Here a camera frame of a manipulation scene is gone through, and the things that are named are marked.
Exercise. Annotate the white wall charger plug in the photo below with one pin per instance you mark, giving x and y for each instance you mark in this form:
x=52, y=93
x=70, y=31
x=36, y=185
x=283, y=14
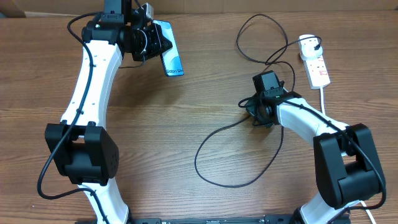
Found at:
x=310, y=47

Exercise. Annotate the white power strip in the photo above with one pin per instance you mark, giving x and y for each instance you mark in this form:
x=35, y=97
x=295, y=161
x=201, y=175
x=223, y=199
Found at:
x=317, y=73

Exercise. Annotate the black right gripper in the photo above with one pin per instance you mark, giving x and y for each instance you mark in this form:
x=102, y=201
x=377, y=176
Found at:
x=250, y=108

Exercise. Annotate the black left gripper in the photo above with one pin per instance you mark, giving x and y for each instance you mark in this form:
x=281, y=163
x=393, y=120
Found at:
x=159, y=43

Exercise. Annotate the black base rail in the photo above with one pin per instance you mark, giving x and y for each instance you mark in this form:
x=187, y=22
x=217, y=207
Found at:
x=267, y=219

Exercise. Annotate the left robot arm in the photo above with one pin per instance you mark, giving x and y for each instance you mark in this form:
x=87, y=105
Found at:
x=79, y=144

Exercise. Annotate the Samsung Galaxy smartphone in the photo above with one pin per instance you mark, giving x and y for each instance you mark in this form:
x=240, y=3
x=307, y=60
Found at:
x=170, y=58

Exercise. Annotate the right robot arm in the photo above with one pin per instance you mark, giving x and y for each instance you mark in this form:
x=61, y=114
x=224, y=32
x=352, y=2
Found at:
x=347, y=166

